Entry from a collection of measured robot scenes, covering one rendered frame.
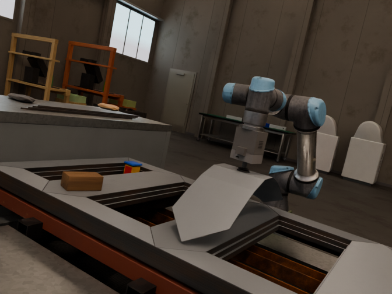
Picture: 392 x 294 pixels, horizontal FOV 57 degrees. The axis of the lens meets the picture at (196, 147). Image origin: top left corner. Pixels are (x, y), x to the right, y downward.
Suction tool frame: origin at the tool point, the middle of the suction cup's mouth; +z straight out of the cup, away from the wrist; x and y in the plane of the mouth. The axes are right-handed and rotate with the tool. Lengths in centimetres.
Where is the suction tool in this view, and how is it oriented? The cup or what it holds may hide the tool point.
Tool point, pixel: (242, 174)
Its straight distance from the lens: 119.5
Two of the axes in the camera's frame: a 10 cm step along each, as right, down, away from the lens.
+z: -2.0, 9.7, 1.3
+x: 6.4, 0.3, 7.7
